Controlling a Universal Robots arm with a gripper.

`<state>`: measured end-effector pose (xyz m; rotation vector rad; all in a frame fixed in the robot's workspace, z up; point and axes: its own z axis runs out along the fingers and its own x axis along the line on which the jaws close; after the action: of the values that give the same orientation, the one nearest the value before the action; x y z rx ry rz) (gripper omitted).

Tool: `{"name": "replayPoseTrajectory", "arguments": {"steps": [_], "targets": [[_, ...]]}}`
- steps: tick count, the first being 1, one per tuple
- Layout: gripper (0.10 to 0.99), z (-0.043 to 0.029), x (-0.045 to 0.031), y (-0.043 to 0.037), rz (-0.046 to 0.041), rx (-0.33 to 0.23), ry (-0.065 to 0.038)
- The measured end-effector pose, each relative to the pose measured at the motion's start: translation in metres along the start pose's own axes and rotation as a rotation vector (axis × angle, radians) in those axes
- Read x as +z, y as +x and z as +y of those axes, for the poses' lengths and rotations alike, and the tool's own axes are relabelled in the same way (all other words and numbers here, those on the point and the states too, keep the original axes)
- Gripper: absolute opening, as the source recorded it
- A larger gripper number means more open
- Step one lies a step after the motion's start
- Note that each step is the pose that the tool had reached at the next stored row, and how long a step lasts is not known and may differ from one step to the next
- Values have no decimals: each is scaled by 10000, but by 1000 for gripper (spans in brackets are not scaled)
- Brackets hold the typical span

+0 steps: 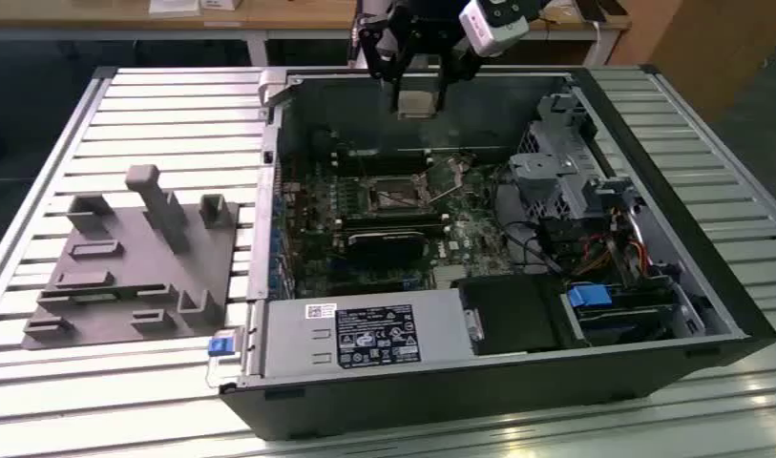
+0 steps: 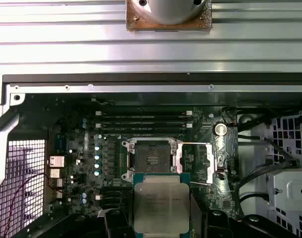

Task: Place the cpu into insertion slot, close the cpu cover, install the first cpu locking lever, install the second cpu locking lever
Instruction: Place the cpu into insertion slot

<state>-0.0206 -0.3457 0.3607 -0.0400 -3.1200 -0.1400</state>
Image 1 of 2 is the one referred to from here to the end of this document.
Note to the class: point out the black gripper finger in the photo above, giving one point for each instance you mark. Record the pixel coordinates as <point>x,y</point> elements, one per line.
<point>446,86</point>
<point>397,90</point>

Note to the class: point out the silver CPU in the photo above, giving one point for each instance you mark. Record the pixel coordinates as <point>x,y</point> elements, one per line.
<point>420,102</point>

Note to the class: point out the black RAM slot row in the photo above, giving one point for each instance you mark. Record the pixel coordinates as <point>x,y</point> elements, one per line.
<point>374,160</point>

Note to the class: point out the CPU socket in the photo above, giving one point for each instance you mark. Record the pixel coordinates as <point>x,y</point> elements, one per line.
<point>394,193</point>

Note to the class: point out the black plastic drive cover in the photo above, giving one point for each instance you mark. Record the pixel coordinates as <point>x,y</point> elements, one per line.
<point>521,310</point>

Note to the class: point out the metal drive cage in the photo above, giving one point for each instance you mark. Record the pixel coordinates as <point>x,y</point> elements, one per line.
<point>553,167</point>

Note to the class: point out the black RAM stick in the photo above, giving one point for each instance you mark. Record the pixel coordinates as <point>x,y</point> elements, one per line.
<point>394,218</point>

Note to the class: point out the green motherboard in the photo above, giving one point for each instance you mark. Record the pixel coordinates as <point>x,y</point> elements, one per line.
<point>470,234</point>

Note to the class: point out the black graphics card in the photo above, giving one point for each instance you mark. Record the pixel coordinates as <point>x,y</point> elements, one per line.
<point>388,245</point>

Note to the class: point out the black white box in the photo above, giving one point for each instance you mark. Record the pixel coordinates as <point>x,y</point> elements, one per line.
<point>218,4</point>

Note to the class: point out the small silver heatsink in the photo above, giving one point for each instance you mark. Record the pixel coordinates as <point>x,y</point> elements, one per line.
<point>444,276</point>

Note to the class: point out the wooden cabinet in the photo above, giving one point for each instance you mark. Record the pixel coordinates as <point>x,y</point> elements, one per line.
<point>712,47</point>

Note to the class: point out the wooden desk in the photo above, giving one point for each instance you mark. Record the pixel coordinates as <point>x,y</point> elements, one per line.
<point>107,24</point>

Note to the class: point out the blue disk carrier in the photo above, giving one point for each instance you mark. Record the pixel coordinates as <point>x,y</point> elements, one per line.
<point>588,296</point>

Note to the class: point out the grey power supply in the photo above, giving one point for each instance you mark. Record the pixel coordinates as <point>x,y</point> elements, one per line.
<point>298,339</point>

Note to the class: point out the grey parts rack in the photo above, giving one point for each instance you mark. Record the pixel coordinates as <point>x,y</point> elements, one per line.
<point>139,267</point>

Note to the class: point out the blue case latch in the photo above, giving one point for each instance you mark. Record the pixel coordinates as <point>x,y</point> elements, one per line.
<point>221,344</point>

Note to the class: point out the black open PC case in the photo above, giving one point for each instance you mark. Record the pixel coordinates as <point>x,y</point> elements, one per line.
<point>489,391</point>

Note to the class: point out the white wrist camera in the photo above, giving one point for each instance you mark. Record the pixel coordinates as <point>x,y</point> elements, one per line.
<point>492,24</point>

